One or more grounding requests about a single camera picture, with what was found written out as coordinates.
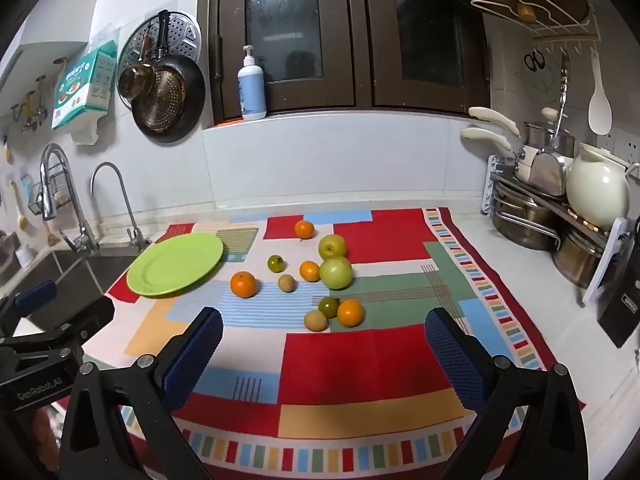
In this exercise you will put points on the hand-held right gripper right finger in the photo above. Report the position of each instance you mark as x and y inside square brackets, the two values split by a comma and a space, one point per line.
[456, 355]

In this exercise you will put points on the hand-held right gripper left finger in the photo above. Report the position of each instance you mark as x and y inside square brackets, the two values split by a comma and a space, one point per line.
[199, 351]

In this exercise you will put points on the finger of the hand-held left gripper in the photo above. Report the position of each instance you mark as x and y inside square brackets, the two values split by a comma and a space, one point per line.
[35, 294]
[75, 317]

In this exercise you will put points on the green plate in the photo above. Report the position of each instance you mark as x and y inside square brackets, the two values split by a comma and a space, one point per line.
[170, 265]

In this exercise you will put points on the small brown fruit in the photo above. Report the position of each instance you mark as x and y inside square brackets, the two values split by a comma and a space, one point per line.
[286, 282]
[316, 321]

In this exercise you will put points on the green apple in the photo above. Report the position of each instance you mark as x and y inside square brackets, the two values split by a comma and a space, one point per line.
[332, 246]
[336, 273]

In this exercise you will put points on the person's left hand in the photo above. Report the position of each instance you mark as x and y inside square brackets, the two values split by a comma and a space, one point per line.
[46, 432]

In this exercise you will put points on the steel sink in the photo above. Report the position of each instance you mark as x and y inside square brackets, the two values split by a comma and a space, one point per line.
[75, 272]

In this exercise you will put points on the wooden brush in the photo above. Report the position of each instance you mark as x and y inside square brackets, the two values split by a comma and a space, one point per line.
[21, 217]

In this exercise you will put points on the steel pull-down faucet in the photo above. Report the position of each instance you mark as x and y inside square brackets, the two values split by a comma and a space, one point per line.
[50, 195]

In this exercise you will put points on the steel gooseneck faucet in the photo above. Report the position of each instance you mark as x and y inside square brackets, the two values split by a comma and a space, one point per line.
[131, 232]

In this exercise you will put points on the colourful patchwork cloth mat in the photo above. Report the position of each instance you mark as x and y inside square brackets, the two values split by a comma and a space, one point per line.
[350, 360]

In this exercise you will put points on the large steel pot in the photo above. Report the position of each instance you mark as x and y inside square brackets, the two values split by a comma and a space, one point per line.
[520, 220]

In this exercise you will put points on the orange with stem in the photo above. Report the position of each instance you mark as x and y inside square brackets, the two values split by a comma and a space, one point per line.
[304, 229]

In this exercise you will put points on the stainless steel pots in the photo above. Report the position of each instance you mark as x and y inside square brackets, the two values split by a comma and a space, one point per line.
[607, 260]

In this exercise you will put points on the cream pot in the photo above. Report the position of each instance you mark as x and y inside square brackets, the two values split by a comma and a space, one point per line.
[525, 165]

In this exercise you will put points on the steel turner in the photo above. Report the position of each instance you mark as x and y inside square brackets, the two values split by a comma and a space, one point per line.
[547, 172]

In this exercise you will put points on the teal tissue box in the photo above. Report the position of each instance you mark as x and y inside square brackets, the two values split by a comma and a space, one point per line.
[75, 90]

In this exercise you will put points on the white kettle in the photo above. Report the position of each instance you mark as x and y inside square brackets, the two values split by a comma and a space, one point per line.
[595, 190]

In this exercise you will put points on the small copper pot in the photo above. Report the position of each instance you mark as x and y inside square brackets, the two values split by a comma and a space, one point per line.
[132, 81]

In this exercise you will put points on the steel pot with lid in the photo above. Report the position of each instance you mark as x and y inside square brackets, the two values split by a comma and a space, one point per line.
[537, 135]

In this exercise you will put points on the copper colander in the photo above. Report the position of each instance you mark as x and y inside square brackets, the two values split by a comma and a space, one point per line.
[165, 97]

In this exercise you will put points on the black frying pan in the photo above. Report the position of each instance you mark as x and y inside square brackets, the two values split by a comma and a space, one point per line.
[194, 92]

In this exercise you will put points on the cream lid knob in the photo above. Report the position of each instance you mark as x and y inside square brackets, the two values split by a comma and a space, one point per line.
[550, 113]

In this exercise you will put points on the blue and white pump bottle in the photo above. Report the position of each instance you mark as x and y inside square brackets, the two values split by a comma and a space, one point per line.
[251, 90]

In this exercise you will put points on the white rice paddle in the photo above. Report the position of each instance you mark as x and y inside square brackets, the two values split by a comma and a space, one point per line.
[599, 110]

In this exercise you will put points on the perforated steel steamer plate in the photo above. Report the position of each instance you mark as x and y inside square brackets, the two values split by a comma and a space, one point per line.
[182, 35]

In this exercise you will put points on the black scissors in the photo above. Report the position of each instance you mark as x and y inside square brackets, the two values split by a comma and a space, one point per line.
[535, 61]

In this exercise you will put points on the dark brown window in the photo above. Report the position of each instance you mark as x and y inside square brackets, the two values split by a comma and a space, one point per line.
[360, 35]

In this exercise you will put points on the wall socket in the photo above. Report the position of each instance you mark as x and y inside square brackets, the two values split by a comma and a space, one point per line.
[625, 142]

